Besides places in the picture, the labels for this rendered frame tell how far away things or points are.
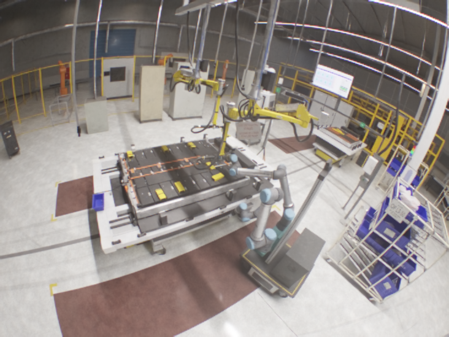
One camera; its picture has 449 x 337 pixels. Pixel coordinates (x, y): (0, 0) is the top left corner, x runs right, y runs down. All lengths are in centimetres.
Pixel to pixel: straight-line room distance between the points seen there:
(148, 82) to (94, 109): 190
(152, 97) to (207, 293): 576
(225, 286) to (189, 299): 52
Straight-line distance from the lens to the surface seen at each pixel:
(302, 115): 203
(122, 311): 261
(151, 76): 637
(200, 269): 271
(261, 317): 267
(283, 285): 255
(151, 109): 664
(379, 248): 327
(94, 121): 626
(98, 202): 244
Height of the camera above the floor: 247
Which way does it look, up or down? 33 degrees down
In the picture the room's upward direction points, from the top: 12 degrees clockwise
